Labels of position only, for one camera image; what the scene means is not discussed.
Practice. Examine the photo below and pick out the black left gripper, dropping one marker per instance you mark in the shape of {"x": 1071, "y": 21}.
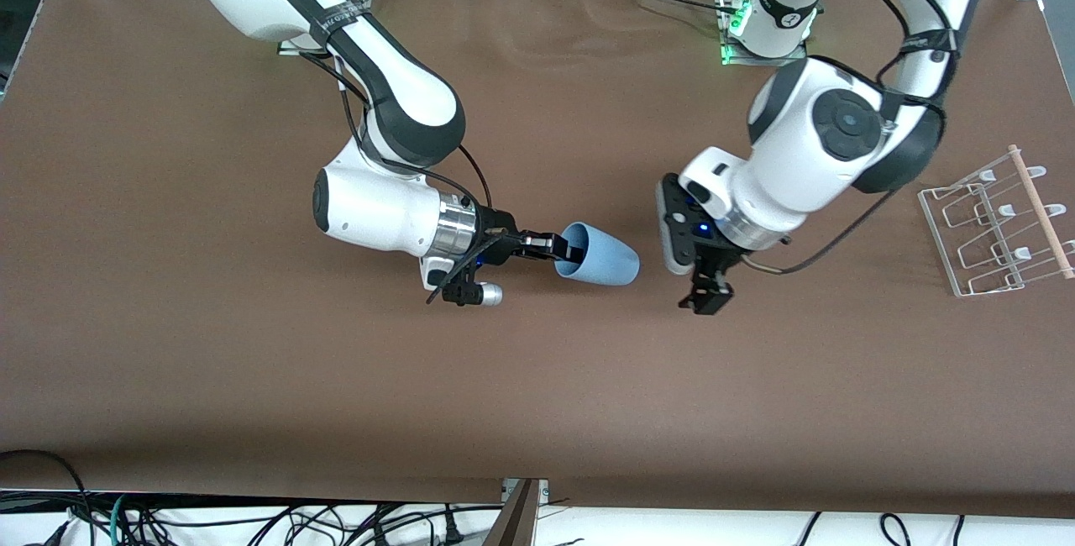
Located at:
{"x": 715, "y": 268}

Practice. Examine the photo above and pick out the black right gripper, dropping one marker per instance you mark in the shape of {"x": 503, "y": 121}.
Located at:
{"x": 500, "y": 244}

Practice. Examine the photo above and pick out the blue plastic cup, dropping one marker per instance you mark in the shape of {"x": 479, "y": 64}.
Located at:
{"x": 609, "y": 265}

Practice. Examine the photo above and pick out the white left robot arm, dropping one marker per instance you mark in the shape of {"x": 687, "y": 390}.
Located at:
{"x": 798, "y": 160}

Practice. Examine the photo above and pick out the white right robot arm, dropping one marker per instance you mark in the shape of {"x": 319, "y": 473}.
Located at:
{"x": 369, "y": 210}

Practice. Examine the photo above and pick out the wooden rack rod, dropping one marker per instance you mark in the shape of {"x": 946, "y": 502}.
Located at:
{"x": 1041, "y": 210}

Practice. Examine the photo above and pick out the brown table cover sheet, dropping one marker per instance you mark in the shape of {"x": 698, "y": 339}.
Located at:
{"x": 537, "y": 378}

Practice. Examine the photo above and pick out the black plug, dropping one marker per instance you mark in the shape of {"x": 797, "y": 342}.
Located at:
{"x": 452, "y": 529}

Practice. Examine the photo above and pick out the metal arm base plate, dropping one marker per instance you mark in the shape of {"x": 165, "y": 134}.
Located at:
{"x": 290, "y": 47}
{"x": 739, "y": 57}

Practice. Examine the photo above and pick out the small metal bracket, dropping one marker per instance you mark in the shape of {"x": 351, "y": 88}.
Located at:
{"x": 542, "y": 489}

